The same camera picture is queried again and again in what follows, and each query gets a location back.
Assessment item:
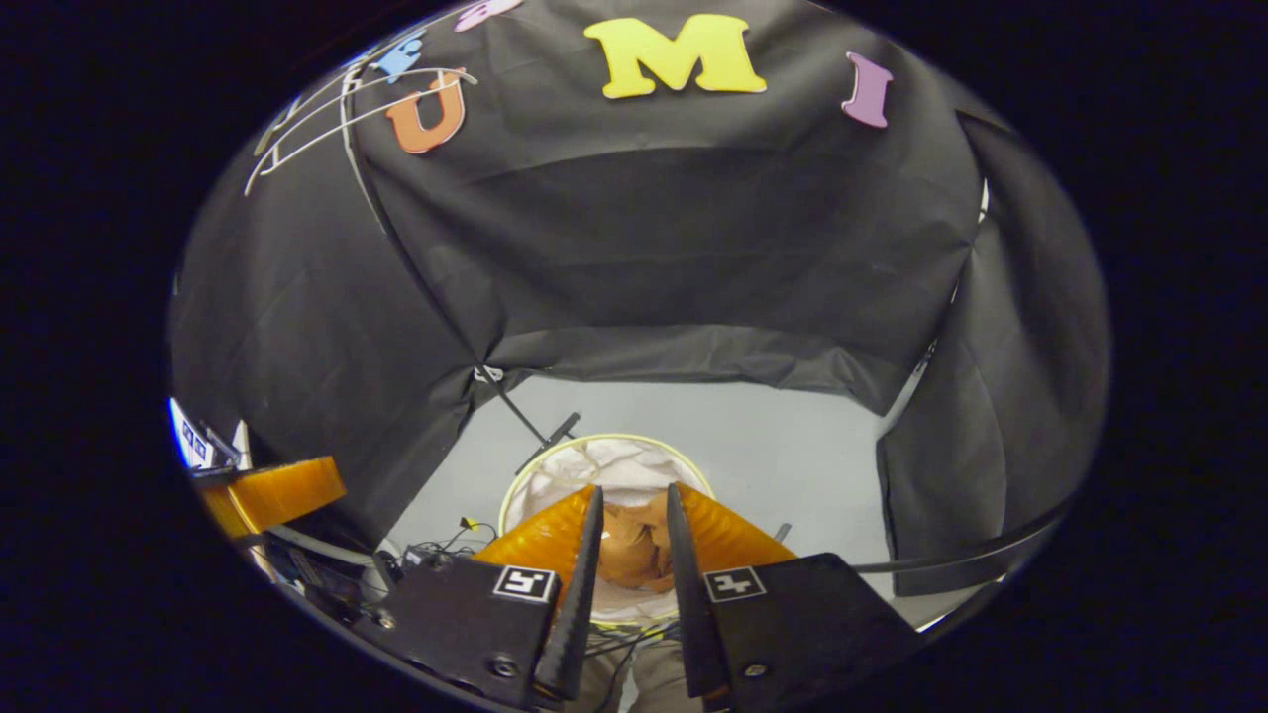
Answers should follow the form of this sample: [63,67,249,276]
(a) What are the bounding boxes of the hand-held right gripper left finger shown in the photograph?
[349,483,607,710]

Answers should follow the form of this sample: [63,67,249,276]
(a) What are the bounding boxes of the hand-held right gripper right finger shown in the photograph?
[666,481,924,706]

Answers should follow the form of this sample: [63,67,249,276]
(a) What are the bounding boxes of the brown jacket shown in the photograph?
[599,500,680,595]

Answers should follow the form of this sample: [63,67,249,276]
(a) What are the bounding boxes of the white laundry hamper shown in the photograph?
[497,433,716,627]

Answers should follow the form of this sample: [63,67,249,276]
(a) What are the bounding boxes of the white clothes hanger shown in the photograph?
[243,69,481,197]
[256,59,467,159]

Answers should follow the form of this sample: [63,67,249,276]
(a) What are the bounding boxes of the black clothes rack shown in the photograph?
[490,381,583,476]

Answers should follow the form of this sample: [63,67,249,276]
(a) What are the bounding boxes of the person's beige trousers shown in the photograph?
[570,624,709,713]

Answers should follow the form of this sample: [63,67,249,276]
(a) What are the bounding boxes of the dark electronic device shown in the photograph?
[260,530,397,607]

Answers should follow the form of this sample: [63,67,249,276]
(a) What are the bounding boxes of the blue and white panel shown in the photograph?
[170,396,249,471]

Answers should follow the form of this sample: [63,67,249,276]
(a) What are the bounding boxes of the black curved bar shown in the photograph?
[852,503,1078,577]

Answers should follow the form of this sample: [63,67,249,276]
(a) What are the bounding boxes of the black backdrop cloth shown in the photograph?
[168,0,1112,600]

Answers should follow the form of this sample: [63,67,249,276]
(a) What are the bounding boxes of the black cable bundle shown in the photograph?
[391,515,501,570]

